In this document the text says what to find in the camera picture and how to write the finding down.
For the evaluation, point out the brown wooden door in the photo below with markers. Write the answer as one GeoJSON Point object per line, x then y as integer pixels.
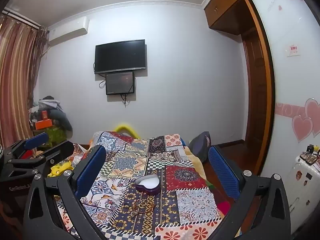
{"type": "Point", "coordinates": [252, 87]}

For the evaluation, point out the white wardrobe with pink hearts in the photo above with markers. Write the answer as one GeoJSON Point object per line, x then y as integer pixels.
{"type": "Point", "coordinates": [287, 92]}

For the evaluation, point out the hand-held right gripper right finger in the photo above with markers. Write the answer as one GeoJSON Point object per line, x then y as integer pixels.
{"type": "Point", "coordinates": [222, 172]}

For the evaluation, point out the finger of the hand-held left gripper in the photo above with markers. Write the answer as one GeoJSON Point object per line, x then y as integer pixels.
{"type": "Point", "coordinates": [37, 140]}
{"type": "Point", "coordinates": [60, 152]}

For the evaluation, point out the yellow cloth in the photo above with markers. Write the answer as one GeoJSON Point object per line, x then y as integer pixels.
{"type": "Point", "coordinates": [60, 168]}

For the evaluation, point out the black wall television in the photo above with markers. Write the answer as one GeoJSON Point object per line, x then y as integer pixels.
{"type": "Point", "coordinates": [120, 56]}

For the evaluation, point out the wooden overhead cabinet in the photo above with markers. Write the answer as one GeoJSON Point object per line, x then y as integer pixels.
{"type": "Point", "coordinates": [225, 7]}

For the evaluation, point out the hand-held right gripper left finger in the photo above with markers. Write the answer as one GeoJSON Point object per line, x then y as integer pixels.
{"type": "Point", "coordinates": [91, 170]}

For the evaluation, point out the makeup palette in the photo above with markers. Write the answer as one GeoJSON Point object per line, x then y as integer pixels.
{"type": "Point", "coordinates": [306, 156]}

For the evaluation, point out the curtain rail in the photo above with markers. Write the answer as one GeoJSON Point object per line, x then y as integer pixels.
{"type": "Point", "coordinates": [22, 17]}

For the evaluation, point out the yellow padded hoop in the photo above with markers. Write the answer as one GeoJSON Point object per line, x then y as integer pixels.
{"type": "Point", "coordinates": [125, 127]}

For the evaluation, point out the white paper notice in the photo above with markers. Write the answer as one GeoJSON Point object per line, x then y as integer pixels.
{"type": "Point", "coordinates": [293, 50]}

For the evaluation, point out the purple heart-shaped jewelry box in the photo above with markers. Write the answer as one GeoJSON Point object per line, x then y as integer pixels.
{"type": "Point", "coordinates": [147, 183]}

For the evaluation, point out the patchwork bedspread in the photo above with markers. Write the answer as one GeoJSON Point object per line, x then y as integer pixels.
{"type": "Point", "coordinates": [155, 155]}

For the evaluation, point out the white air conditioner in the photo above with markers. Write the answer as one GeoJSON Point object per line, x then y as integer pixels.
{"type": "Point", "coordinates": [68, 31]}

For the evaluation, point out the red flat box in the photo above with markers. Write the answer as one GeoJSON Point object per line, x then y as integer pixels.
{"type": "Point", "coordinates": [28, 153]}

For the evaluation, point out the dark backpack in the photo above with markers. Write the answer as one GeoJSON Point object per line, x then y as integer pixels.
{"type": "Point", "coordinates": [201, 145]}

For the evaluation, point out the green cloth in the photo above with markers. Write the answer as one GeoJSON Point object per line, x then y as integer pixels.
{"type": "Point", "coordinates": [211, 186]}

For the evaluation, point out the white grey clothes pile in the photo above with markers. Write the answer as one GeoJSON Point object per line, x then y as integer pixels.
{"type": "Point", "coordinates": [48, 102]}

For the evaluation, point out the yellow fleece blanket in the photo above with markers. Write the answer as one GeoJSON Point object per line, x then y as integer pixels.
{"type": "Point", "coordinates": [192, 155]}

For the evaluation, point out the small black wall monitor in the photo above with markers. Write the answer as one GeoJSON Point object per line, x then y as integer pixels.
{"type": "Point", "coordinates": [120, 83]}

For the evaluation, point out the black bottle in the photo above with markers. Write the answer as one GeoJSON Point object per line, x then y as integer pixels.
{"type": "Point", "coordinates": [310, 148]}

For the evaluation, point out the orange box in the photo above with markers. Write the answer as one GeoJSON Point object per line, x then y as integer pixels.
{"type": "Point", "coordinates": [43, 124]}

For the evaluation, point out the striped brown curtain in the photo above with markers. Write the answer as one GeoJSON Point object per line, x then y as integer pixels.
{"type": "Point", "coordinates": [17, 80]}

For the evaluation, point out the pink cloth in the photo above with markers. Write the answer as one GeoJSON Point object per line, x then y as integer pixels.
{"type": "Point", "coordinates": [223, 206]}

